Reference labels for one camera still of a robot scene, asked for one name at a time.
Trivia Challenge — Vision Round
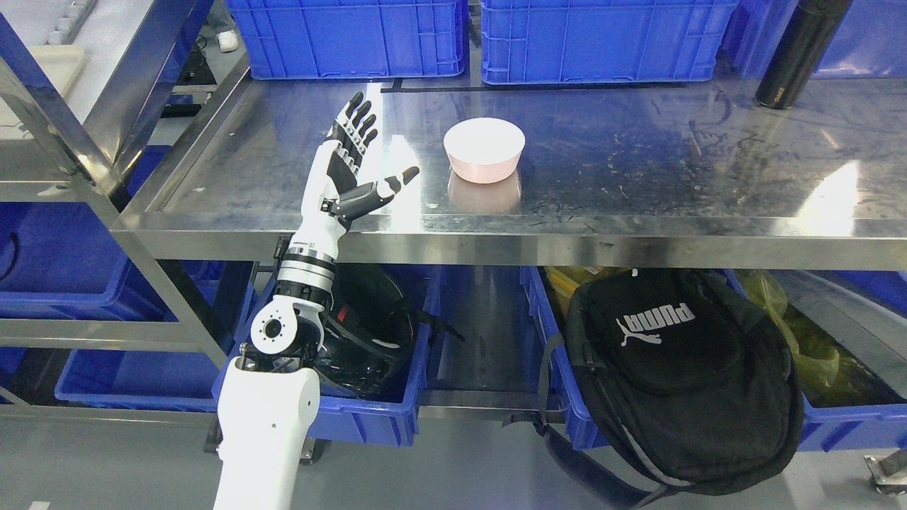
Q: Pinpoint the blue bin lower left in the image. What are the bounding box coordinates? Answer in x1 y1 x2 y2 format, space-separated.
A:
2 201 220 413

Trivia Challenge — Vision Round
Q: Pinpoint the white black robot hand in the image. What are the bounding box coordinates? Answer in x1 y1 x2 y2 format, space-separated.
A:
291 91 420 256

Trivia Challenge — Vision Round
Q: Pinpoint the black thermos bottle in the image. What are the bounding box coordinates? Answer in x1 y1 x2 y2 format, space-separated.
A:
755 1 852 110

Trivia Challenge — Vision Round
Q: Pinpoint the yellow plastic bag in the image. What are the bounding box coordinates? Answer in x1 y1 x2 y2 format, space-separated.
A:
732 270 903 409

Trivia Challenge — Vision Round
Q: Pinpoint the blue crate top left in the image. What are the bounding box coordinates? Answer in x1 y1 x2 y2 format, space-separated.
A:
226 1 468 80

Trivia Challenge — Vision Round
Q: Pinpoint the blue bin behind backpack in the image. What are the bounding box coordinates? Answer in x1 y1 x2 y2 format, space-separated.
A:
548 270 906 452

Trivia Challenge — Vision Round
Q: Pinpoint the blue crate top right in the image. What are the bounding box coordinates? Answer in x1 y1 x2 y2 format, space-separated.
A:
480 1 738 85

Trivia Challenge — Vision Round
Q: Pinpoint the blue crate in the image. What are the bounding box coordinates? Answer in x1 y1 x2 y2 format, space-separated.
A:
226 1 468 80
480 1 738 85

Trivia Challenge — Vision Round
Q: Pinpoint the black puma backpack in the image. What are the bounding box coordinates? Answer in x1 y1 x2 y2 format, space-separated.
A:
534 268 804 509

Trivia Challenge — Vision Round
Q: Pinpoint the blue bin holding helmet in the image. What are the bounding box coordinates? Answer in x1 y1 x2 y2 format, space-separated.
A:
211 263 444 448

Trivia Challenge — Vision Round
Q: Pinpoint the black motorcycle helmet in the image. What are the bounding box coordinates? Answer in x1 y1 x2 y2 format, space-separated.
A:
313 263 464 400

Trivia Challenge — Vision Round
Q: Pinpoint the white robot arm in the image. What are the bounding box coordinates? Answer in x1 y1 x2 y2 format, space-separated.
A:
213 233 338 509

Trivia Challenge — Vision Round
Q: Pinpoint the stainless steel shelf rack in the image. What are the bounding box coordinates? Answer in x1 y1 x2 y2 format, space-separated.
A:
2 25 905 363

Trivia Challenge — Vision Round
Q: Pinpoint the pink ikea bowl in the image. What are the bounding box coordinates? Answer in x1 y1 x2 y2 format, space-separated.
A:
443 117 526 184

